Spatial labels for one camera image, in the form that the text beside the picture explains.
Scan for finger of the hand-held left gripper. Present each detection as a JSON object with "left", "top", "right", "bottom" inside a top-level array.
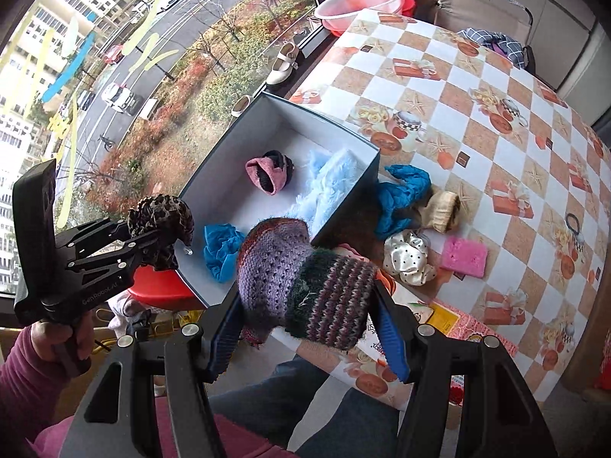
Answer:
[
  {"left": 56, "top": 216, "right": 135, "bottom": 259},
  {"left": 68, "top": 233, "right": 166, "bottom": 276}
]

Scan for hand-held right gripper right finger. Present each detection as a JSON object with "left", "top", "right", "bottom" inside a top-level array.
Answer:
[{"left": 371, "top": 278, "right": 558, "bottom": 458}]

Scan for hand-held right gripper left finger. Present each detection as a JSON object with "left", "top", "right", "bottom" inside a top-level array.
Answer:
[{"left": 58, "top": 287, "right": 247, "bottom": 458}]

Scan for leopard print scrunchie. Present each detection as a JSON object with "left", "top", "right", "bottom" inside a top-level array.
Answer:
[{"left": 126, "top": 194, "right": 196, "bottom": 271}]

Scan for blue crinkled scrunchie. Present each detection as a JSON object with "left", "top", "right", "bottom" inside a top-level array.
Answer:
[
  {"left": 203, "top": 223, "right": 247, "bottom": 284},
  {"left": 374, "top": 164, "right": 432, "bottom": 240}
]

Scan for purple knitted scrunchie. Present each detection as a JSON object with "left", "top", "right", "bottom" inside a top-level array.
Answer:
[{"left": 236, "top": 216, "right": 381, "bottom": 352}]

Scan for light blue fluffy cloth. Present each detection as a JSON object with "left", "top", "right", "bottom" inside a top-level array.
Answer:
[{"left": 285, "top": 147, "right": 372, "bottom": 231}]

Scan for pink and black sock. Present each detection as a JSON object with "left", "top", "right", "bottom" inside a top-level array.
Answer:
[{"left": 244, "top": 149, "right": 296, "bottom": 196}]

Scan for grey cardboard box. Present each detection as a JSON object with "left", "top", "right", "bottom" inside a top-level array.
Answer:
[{"left": 173, "top": 92, "right": 383, "bottom": 309}]

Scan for person's left forearm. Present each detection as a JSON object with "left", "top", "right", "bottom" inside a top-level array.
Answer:
[{"left": 0, "top": 328, "right": 73, "bottom": 458}]

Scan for person's left hand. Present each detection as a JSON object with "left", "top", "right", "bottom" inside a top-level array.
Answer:
[{"left": 30, "top": 313, "right": 95, "bottom": 363}]

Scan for red plastic stool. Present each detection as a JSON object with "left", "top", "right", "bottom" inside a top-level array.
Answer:
[{"left": 128, "top": 264, "right": 197, "bottom": 302}]

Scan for white crumpled cloth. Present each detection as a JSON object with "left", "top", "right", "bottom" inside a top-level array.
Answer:
[{"left": 108, "top": 292, "right": 152, "bottom": 329}]

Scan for white polka dot scrunchie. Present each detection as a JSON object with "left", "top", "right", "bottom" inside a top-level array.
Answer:
[{"left": 383, "top": 229, "right": 438, "bottom": 288}]

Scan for person's legs in jeans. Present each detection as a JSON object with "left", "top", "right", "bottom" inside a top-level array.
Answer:
[{"left": 209, "top": 357, "right": 402, "bottom": 458}]

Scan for person's maroon sweater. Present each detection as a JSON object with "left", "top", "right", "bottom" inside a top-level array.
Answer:
[{"left": 32, "top": 397, "right": 293, "bottom": 458}]

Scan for small pink sponge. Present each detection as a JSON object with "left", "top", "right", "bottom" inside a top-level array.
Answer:
[{"left": 439, "top": 236, "right": 490, "bottom": 278}]

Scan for beige sock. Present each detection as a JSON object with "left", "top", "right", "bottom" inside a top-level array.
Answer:
[{"left": 419, "top": 190, "right": 462, "bottom": 234}]

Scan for large glass window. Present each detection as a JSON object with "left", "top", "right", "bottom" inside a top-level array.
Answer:
[{"left": 0, "top": 0, "right": 336, "bottom": 297}]

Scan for white shoe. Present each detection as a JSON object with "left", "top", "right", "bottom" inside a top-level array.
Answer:
[
  {"left": 230, "top": 94, "right": 255, "bottom": 118},
  {"left": 265, "top": 42, "right": 302, "bottom": 87}
]

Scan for checkered printed tablecloth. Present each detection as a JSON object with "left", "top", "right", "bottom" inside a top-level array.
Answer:
[{"left": 285, "top": 6, "right": 611, "bottom": 412}]

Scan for dark checkered cloth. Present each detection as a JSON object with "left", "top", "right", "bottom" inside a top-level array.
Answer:
[{"left": 455, "top": 27, "right": 527, "bottom": 68}]

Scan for pink plastic basin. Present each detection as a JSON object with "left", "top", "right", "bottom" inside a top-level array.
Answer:
[{"left": 314, "top": 0, "right": 406, "bottom": 32}]

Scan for grey folding chair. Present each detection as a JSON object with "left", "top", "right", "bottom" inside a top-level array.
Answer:
[{"left": 433, "top": 0, "right": 534, "bottom": 30}]

